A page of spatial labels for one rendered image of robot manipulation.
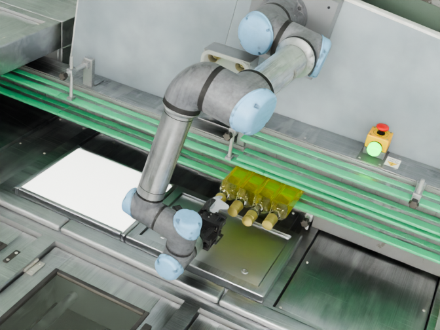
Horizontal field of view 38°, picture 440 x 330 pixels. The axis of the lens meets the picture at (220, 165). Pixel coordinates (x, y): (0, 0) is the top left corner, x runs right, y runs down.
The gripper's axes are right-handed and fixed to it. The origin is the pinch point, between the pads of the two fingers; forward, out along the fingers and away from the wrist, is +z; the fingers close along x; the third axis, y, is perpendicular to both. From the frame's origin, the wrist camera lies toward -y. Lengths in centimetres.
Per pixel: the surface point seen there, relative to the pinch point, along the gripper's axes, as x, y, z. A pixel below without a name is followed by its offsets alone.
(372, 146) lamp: 21, 36, 30
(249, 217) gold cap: 2.0, 12.1, -2.6
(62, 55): 7, -90, 41
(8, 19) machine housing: 20, -107, 30
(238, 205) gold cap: 1.3, 6.7, 1.3
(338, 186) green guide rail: 6.4, 31.0, 24.1
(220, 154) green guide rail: 3.9, -9.1, 20.0
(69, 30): 16, -90, 45
